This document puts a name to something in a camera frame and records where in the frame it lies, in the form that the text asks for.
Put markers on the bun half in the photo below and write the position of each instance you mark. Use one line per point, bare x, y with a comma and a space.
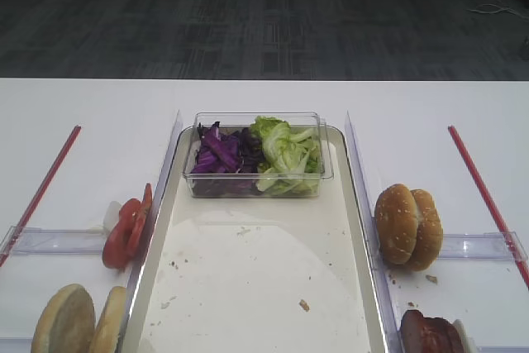
67, 322
106, 333

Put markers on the green lettuce leaves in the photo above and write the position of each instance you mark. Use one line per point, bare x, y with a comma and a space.
292, 154

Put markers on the rear tomato slice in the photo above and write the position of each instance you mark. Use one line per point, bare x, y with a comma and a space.
139, 220

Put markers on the tomato slice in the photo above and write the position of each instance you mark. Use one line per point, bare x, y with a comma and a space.
139, 220
114, 254

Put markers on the front tomato slice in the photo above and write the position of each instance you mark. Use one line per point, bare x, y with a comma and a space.
114, 254

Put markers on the red meat patty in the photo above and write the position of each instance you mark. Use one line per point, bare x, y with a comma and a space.
429, 334

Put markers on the clear plastic salad container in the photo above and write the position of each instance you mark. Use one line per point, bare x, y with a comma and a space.
233, 121

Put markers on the shredded purple cabbage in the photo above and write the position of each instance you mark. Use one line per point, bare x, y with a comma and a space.
239, 152

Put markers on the right clear acrylic divider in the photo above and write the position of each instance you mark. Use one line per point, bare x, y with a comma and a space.
377, 270

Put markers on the white serving tray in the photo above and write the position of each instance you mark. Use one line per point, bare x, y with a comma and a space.
257, 274

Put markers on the front sesame bun top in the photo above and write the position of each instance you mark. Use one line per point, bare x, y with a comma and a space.
396, 220

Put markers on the sesame bun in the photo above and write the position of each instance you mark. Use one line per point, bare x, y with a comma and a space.
429, 232
396, 220

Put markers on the rear sesame bun top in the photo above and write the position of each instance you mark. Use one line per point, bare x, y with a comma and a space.
429, 232

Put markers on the left red tape strip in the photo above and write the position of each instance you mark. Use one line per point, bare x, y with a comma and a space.
41, 192

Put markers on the red tape strip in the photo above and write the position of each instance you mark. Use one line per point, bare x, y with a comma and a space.
487, 200
41, 192

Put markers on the right clear cross divider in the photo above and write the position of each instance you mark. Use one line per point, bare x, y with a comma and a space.
494, 246

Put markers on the clear cross divider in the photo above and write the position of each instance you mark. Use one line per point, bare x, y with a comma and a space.
494, 246
37, 241

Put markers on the left clear cross divider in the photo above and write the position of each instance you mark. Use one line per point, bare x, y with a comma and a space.
37, 241

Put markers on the right red tape strip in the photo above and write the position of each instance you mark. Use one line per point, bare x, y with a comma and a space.
487, 200

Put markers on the white plastic patty holder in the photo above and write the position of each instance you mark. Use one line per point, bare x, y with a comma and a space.
466, 341

